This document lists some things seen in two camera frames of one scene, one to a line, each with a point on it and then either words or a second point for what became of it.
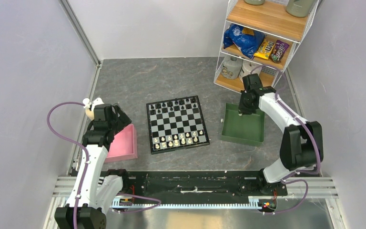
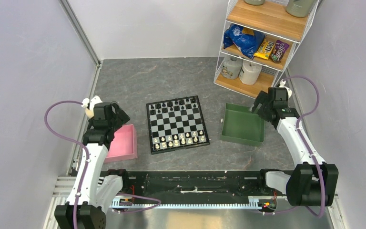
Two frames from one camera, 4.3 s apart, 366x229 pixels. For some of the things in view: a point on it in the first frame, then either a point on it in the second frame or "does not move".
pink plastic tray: (124, 145) does not move
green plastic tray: (249, 129) does not move
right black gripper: (242, 109) → (262, 98)
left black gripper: (122, 120) does not move
